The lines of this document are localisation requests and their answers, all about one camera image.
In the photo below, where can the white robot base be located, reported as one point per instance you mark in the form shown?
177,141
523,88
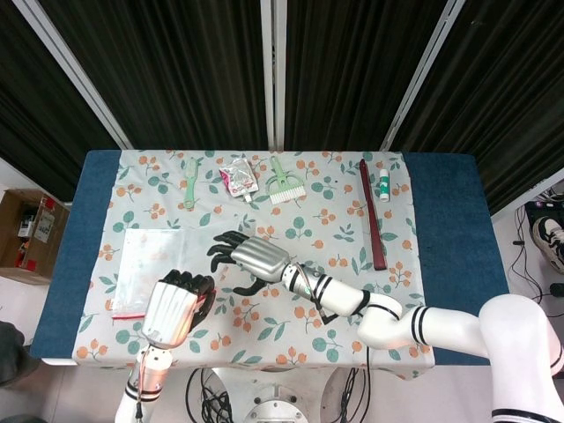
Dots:
275,410

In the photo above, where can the green plastic comb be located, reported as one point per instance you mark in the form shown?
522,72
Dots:
191,185

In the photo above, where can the white frame post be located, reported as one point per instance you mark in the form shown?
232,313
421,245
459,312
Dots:
273,75
423,75
75,75

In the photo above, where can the black white sneaker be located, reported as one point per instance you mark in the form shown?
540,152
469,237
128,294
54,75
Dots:
548,238

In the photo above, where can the blue table cover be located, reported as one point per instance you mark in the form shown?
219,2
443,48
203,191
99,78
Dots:
445,220

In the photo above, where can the white green glue stick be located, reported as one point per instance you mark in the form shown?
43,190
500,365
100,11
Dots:
384,185

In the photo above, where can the black pleated curtain panel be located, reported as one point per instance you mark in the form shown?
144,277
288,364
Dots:
176,70
26,110
348,70
506,97

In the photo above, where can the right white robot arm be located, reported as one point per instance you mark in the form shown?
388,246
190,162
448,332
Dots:
440,326

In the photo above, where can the green brush white bristles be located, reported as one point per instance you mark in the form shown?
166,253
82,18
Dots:
286,190

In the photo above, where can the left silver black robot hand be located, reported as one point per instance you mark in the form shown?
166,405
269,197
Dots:
169,313

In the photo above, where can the brown cardboard box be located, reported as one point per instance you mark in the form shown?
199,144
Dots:
26,233

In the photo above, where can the long dark red stick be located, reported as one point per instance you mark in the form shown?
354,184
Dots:
374,229

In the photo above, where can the floral print tablecloth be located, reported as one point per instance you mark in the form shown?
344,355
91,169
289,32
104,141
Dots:
308,211

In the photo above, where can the clear zip pouch red zipper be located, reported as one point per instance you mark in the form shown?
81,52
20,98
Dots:
141,260

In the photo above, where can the silver foil spout pouch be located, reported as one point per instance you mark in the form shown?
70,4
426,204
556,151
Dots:
238,178

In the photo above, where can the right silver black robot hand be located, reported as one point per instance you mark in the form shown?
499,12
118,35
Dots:
260,257

